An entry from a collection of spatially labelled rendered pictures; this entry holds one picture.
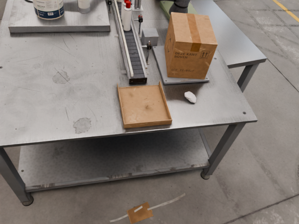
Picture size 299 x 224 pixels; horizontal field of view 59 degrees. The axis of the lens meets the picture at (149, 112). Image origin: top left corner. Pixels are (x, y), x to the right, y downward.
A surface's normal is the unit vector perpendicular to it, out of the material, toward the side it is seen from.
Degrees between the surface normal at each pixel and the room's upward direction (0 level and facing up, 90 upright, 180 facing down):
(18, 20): 0
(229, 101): 0
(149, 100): 0
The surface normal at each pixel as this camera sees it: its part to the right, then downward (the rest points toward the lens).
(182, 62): 0.04, 0.77
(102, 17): 0.11, -0.63
